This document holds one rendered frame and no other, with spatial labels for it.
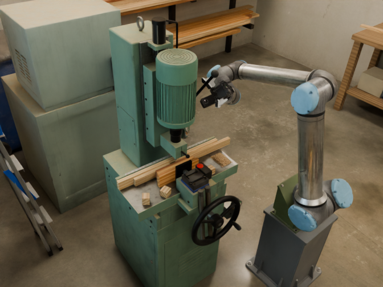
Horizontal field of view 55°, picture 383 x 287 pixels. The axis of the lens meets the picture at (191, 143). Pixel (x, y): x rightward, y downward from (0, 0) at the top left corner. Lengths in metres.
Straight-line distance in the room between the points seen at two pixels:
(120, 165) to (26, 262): 1.05
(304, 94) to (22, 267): 2.07
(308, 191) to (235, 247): 1.06
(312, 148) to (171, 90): 0.65
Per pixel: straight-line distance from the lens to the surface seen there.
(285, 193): 2.09
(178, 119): 1.62
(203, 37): 4.41
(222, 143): 2.03
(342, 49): 4.96
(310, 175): 1.74
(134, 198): 1.75
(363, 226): 3.14
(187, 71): 1.51
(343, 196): 1.98
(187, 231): 2.02
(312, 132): 1.63
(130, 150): 2.04
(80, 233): 2.84
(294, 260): 2.31
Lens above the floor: 2.15
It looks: 37 degrees down
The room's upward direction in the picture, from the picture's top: 3 degrees clockwise
